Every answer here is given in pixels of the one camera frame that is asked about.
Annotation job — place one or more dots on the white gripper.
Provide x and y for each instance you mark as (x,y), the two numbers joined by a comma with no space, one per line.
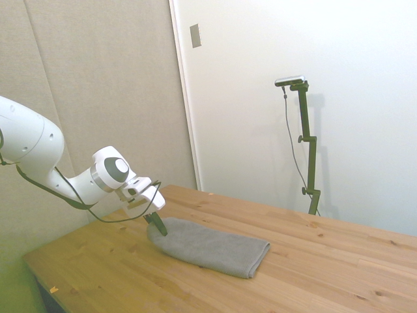
(153,195)

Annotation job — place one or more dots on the grey towel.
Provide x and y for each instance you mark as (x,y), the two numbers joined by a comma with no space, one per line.
(211,247)

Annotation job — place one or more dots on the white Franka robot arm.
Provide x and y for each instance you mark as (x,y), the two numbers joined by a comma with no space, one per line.
(29,130)

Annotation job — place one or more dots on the white door frame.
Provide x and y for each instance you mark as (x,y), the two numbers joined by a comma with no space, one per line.
(186,98)

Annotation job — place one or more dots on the black jointed camera stand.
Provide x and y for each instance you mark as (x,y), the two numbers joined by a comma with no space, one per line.
(305,124)

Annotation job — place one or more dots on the grey wall plate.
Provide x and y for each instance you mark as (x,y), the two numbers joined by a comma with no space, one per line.
(195,36)

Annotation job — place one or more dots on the grey stereo camera bar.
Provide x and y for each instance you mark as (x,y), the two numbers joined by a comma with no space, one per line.
(290,80)

